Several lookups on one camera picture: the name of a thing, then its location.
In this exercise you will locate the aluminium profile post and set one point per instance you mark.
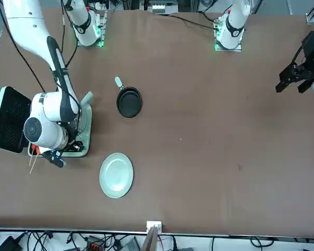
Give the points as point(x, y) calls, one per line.
point(150, 240)

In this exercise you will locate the white table edge bracket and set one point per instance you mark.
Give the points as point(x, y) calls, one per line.
point(154, 226)

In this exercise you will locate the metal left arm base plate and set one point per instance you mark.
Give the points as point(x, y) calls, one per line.
point(238, 48)

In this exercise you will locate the cooking machine black grill lid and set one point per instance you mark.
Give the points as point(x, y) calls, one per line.
point(10, 117)

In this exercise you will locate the pale green round plate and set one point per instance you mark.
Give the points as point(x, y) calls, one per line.
point(116, 175)

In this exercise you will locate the black device with red ports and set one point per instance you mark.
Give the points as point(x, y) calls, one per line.
point(95, 243)

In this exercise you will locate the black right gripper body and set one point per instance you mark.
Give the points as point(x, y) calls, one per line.
point(72, 134)

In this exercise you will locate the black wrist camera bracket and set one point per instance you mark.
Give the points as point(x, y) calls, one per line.
point(55, 159)

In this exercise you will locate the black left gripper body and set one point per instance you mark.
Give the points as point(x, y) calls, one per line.
point(311, 49)

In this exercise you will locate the white power strip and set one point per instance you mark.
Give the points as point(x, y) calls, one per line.
point(158, 8)

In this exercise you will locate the black power adapter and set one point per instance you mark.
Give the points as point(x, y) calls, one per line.
point(9, 243)

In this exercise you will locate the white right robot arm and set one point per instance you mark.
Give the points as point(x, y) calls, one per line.
point(28, 28)

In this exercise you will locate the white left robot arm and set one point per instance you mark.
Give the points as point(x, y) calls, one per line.
point(233, 26)

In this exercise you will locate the red sausage on wooden skewer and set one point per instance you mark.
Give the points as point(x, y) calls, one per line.
point(35, 149)
point(34, 164)

